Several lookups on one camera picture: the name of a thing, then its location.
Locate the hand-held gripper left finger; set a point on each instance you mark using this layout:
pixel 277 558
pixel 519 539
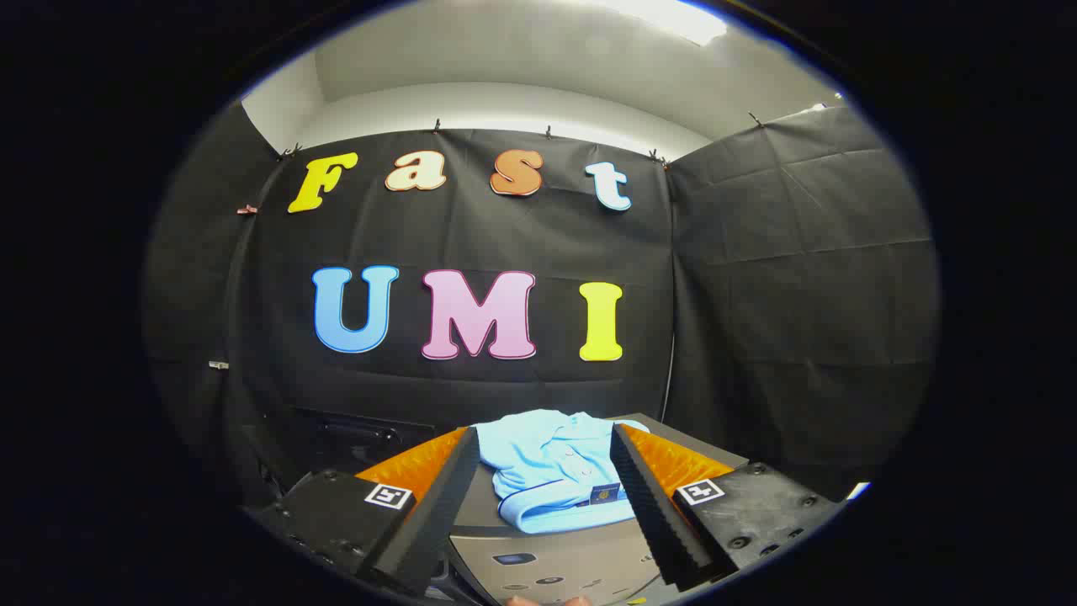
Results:
pixel 437 505

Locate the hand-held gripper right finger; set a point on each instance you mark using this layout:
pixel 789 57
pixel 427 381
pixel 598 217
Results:
pixel 652 505

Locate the black backdrop cloth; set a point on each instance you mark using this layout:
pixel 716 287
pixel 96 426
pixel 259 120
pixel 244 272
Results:
pixel 505 236

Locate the grey cabinet with buttons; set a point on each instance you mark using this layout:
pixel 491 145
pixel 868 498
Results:
pixel 572 564

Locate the light blue shirt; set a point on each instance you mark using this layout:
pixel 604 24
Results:
pixel 547 463

